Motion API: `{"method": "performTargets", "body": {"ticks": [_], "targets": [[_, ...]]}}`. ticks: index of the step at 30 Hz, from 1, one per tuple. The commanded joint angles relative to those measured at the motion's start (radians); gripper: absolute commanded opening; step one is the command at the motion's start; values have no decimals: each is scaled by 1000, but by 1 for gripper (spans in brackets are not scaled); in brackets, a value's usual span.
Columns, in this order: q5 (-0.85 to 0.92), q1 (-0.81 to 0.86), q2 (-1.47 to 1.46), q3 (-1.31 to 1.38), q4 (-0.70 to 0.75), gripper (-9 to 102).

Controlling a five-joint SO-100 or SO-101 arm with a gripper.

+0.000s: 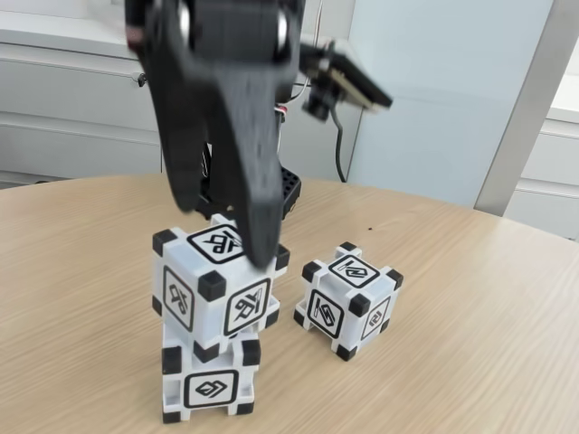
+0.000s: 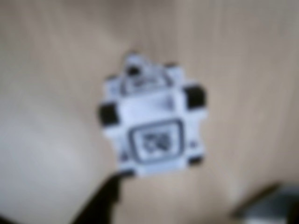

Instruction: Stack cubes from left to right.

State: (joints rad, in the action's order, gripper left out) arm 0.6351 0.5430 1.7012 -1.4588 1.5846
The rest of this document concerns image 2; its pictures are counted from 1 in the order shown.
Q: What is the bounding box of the white cube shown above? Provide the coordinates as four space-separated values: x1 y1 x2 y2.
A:
97 50 208 179

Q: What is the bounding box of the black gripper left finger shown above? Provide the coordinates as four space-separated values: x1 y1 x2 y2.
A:
70 172 124 224

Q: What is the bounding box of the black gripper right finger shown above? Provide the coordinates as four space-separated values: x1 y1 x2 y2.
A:
229 183 299 224

